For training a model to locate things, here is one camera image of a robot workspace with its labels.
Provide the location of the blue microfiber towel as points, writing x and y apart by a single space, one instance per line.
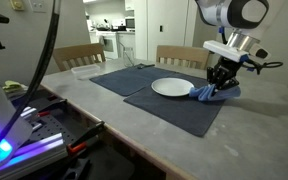
209 93

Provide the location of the dark blue placemat near jar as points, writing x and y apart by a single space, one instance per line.
130 80

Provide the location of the white kitchen stove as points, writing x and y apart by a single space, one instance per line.
108 40

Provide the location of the clear plastic container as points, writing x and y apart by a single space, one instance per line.
85 72

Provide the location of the clear glass jar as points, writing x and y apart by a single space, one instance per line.
128 56

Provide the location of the wooden chair near jar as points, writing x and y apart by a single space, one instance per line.
79 55

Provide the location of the dark blue placemat under plate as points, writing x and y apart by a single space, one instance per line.
186 113

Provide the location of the small dark metal utensil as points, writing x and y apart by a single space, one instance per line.
145 66

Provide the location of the wooden chair near plate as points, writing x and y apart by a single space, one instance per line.
191 57

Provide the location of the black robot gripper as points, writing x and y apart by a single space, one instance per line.
223 75

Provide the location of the black orange clamp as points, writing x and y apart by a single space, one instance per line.
80 143

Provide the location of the white round plate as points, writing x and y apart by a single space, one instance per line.
172 87

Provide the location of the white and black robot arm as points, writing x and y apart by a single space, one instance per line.
249 19

